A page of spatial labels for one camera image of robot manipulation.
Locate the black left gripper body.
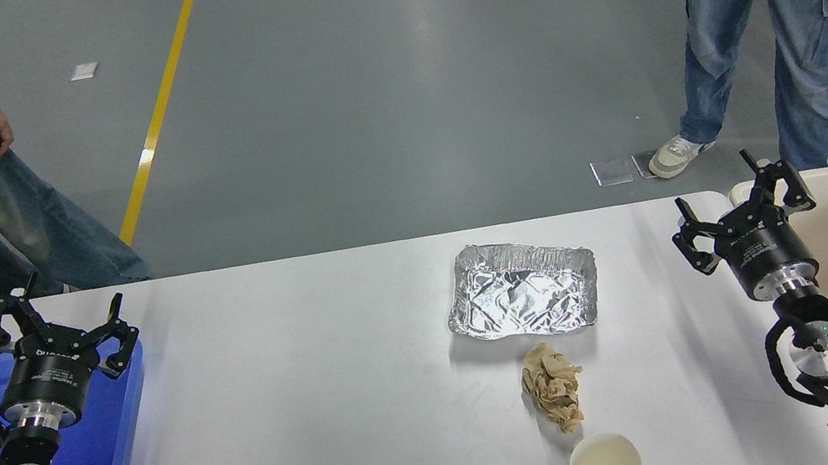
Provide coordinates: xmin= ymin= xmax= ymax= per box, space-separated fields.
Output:
xmin=0 ymin=332 xmax=107 ymax=417

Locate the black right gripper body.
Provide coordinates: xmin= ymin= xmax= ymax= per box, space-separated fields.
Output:
xmin=714 ymin=202 xmax=820 ymax=301

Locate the crinkled foil tray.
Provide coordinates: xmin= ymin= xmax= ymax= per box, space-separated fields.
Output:
xmin=435 ymin=225 xmax=607 ymax=354

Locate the tan paper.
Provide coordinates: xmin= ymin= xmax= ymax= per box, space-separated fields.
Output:
xmin=515 ymin=337 xmax=593 ymax=441

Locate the clear floor plate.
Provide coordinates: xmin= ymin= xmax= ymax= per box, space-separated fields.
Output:
xmin=631 ymin=149 xmax=662 ymax=181
xmin=590 ymin=155 xmax=635 ymax=190

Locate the yellow floor tape line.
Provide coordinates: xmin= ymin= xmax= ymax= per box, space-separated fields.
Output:
xmin=76 ymin=0 xmax=250 ymax=248

